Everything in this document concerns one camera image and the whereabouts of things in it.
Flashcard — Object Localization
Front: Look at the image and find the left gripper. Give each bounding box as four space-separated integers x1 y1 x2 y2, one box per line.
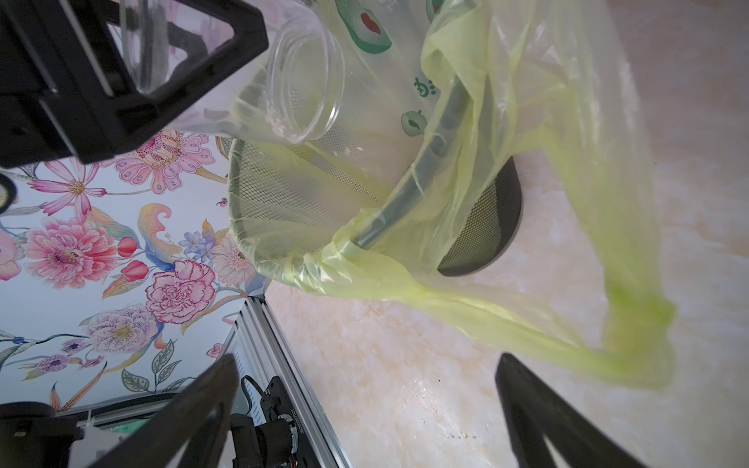
1 1 268 169

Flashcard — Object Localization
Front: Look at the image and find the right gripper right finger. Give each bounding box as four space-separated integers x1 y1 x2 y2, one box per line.
495 353 643 467

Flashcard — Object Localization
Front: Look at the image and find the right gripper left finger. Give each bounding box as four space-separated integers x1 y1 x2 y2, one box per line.
92 354 239 467

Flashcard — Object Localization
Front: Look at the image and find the clear jar with rice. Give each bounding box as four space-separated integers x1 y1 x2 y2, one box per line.
115 1 344 144

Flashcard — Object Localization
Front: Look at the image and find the black mesh trash bin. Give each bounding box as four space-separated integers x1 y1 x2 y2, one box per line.
229 82 523 277

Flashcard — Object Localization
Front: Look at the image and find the yellow-green plastic bin liner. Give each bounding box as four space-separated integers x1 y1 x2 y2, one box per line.
173 1 675 387

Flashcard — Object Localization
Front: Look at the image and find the left aluminium corner post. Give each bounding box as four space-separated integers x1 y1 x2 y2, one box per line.
224 296 351 467

